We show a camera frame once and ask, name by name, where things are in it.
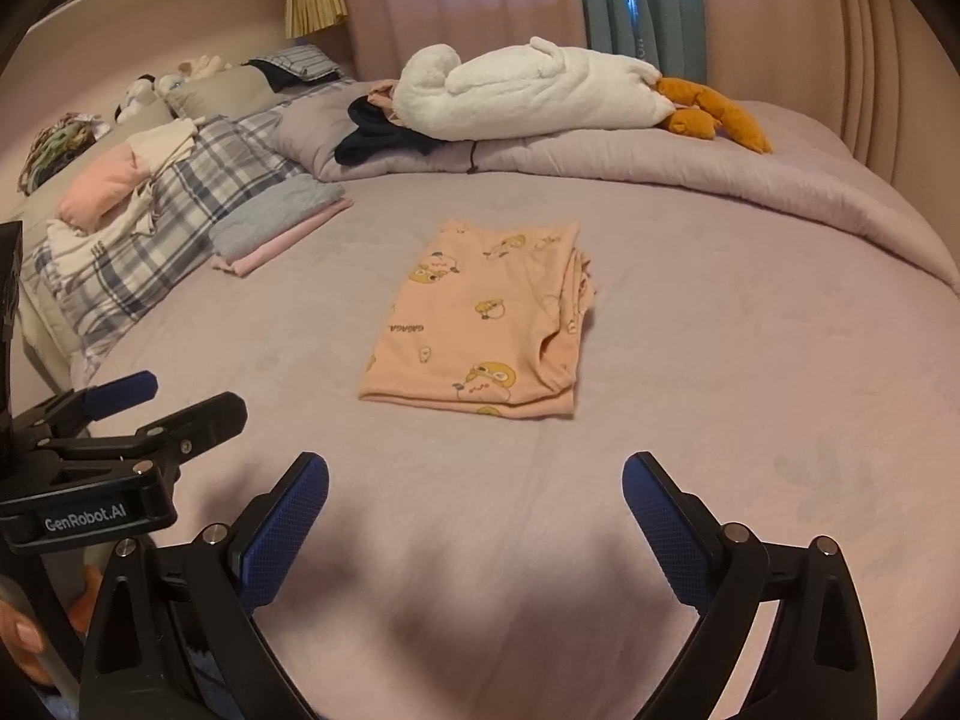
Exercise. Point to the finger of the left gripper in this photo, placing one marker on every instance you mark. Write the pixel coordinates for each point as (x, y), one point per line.
(67, 415)
(179, 437)

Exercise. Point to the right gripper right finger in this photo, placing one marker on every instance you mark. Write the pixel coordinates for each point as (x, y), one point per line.
(817, 661)

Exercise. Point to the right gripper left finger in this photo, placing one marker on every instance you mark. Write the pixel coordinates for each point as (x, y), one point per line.
(173, 632)

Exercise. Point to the orange cartoon print garment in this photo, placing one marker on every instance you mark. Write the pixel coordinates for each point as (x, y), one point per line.
(488, 323)

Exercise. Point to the person's left hand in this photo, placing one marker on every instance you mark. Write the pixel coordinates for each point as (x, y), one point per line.
(24, 643)

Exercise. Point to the plaid grey white blanket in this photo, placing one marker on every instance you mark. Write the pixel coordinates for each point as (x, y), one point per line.
(72, 323)

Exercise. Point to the pink folded garment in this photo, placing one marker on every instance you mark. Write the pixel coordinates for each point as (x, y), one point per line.
(244, 266)

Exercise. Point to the lilac bed sheet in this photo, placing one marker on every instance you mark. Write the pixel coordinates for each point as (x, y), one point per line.
(796, 378)

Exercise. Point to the pink rolled cloth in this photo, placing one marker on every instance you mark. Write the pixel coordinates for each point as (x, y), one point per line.
(104, 185)

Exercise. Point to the grey folded garment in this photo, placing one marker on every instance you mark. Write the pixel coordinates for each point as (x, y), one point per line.
(270, 213)

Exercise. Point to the colourful crochet item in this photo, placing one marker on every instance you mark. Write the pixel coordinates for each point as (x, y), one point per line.
(58, 145)

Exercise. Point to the dark navy garment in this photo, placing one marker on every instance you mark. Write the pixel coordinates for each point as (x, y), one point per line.
(375, 134)

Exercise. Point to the small white plush toy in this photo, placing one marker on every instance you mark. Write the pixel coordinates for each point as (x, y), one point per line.
(148, 89)

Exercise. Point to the striped grey pillow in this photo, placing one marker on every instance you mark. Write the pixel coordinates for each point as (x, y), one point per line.
(298, 65)

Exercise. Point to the white plush goose toy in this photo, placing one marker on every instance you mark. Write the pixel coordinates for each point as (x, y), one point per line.
(541, 88)

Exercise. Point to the lilac folded duvet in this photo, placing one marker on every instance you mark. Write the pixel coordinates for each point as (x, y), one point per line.
(809, 174)

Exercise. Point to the teal curtain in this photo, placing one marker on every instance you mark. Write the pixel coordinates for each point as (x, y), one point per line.
(669, 34)

